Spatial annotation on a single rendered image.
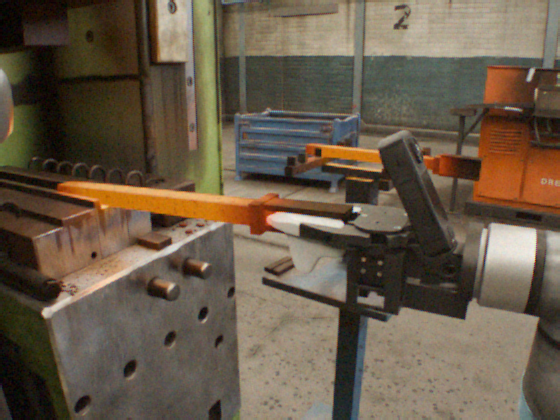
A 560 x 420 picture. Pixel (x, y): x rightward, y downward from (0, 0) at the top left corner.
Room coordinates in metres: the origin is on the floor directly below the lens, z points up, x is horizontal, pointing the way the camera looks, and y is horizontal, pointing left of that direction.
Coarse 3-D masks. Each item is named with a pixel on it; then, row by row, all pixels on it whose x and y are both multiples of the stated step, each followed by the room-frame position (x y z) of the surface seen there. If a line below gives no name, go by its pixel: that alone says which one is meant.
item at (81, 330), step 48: (192, 240) 0.63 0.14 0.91; (0, 288) 0.45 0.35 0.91; (96, 288) 0.46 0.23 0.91; (144, 288) 0.53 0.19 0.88; (0, 336) 0.48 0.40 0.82; (48, 336) 0.40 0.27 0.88; (96, 336) 0.45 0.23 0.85; (192, 336) 0.61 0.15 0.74; (48, 384) 0.41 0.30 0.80; (96, 384) 0.43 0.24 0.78; (144, 384) 0.50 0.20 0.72; (192, 384) 0.60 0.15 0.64; (240, 384) 0.73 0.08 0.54
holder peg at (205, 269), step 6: (192, 258) 0.61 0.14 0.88; (186, 264) 0.60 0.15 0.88; (192, 264) 0.60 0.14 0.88; (198, 264) 0.59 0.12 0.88; (204, 264) 0.59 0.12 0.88; (210, 264) 0.60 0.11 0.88; (186, 270) 0.60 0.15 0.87; (192, 270) 0.59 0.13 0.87; (198, 270) 0.59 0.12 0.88; (204, 270) 0.59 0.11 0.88; (210, 270) 0.60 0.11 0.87; (192, 276) 0.60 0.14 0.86; (198, 276) 0.59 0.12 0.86; (204, 276) 0.59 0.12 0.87
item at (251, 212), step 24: (72, 192) 0.58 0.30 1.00; (96, 192) 0.55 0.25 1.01; (120, 192) 0.53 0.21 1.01; (144, 192) 0.52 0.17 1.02; (168, 192) 0.52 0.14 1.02; (192, 192) 0.51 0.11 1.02; (192, 216) 0.47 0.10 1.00; (216, 216) 0.46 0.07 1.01; (240, 216) 0.44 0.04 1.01; (264, 216) 0.43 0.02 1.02; (336, 216) 0.39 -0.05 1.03
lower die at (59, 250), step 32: (0, 192) 0.62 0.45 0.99; (32, 192) 0.61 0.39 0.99; (64, 192) 0.59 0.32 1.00; (0, 224) 0.50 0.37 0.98; (32, 224) 0.50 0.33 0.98; (64, 224) 0.50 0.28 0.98; (96, 224) 0.54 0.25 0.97; (128, 224) 0.59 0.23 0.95; (32, 256) 0.46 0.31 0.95; (64, 256) 0.49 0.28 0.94
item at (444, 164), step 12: (312, 144) 1.03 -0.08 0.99; (324, 156) 0.99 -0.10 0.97; (336, 156) 0.98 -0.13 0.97; (348, 156) 0.96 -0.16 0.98; (360, 156) 0.95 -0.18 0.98; (372, 156) 0.93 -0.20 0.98; (444, 156) 0.85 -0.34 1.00; (456, 156) 0.84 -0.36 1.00; (468, 156) 0.84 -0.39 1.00; (432, 168) 0.86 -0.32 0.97; (444, 168) 0.85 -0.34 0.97; (456, 168) 0.84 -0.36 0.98; (468, 168) 0.83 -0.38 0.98; (480, 168) 0.82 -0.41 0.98
